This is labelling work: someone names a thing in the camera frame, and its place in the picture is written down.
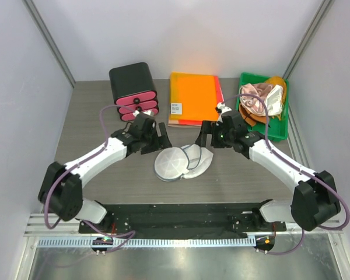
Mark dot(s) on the pink bra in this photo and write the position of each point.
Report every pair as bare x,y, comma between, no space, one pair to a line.
253,97

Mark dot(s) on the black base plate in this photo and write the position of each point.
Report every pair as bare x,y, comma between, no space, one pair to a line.
228,217

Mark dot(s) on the white bra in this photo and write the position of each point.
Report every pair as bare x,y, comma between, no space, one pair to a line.
273,101

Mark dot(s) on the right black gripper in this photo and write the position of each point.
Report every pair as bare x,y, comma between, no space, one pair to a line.
210,127

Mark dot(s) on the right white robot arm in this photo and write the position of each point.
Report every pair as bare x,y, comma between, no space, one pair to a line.
313,201

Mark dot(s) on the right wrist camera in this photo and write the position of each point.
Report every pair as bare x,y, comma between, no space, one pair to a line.
221,108

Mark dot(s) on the mustard orange bra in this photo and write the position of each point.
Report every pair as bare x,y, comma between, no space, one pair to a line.
271,93

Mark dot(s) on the green plastic bin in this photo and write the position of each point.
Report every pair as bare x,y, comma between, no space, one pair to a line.
278,125

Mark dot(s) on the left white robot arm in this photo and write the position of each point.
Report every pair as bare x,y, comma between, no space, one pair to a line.
61,191

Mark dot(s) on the white slotted cable duct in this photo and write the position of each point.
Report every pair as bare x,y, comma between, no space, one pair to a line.
103,242

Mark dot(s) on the black pink drawer box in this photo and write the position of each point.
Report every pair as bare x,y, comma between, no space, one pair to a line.
133,90

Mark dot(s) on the orange folder stack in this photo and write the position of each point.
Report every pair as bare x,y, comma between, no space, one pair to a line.
193,98

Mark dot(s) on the white mesh laundry bag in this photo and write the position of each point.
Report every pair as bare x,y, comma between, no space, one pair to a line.
185,162

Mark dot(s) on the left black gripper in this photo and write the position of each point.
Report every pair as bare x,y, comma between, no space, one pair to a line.
165,142

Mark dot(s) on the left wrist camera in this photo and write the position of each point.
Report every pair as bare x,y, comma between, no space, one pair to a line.
148,113

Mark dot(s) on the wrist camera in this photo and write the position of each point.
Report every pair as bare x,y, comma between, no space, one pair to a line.
148,113
221,108

